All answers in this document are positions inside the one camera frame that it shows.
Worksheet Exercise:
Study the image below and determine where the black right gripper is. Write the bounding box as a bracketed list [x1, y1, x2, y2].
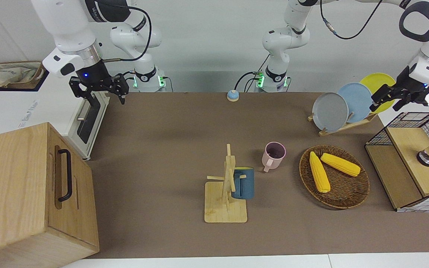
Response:
[69, 59, 130, 105]

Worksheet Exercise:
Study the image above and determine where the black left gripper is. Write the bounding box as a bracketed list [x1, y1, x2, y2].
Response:
[371, 66, 429, 112]

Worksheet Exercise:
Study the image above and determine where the pink mug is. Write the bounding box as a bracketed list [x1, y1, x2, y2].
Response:
[261, 141, 287, 173]

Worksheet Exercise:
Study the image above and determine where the yellow plate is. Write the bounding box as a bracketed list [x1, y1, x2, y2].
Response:
[360, 73, 398, 114]

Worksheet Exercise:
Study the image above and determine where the light blue plate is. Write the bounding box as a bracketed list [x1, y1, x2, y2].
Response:
[336, 82, 374, 124]

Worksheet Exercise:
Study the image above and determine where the wooden plate rack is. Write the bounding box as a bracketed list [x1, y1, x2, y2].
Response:
[307, 111, 378, 137]

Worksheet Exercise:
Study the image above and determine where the grey plate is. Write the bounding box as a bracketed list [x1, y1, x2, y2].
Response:
[312, 92, 349, 133]

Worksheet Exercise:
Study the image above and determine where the cardboard box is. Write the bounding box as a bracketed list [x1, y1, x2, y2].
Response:
[0, 60, 50, 90]

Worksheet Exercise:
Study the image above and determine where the brown table mat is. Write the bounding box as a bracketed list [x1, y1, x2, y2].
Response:
[86, 92, 429, 259]

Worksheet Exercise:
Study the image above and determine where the yellow corn cob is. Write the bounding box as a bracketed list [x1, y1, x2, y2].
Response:
[309, 151, 331, 194]
[320, 152, 361, 177]

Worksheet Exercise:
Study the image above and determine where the white toaster oven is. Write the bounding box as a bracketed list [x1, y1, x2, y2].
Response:
[0, 69, 111, 161]

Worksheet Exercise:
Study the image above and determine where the beige paper bag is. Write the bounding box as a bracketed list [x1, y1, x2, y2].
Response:
[0, 63, 40, 89]

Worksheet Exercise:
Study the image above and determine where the brown wicker basket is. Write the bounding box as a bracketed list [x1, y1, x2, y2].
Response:
[299, 144, 371, 210]

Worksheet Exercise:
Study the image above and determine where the wooden cabinet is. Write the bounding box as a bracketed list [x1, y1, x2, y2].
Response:
[0, 122, 100, 268]

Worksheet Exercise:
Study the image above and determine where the dark teal mug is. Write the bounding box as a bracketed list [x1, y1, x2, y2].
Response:
[231, 167, 255, 200]

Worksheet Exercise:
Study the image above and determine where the wooden mug rack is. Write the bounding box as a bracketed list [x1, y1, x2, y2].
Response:
[204, 144, 248, 224]

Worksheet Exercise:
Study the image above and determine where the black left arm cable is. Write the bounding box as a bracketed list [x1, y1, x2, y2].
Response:
[320, 0, 385, 40]

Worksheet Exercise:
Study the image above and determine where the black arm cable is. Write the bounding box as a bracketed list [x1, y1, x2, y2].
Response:
[320, 0, 385, 40]
[95, 0, 152, 62]

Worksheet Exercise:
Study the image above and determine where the wire grid storage box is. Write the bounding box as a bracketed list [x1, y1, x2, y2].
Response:
[364, 111, 429, 213]

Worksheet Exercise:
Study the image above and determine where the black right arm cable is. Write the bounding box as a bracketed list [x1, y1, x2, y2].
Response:
[95, 0, 152, 62]

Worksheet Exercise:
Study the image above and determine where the black cabinet handle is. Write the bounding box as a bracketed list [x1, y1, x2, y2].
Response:
[55, 149, 73, 202]

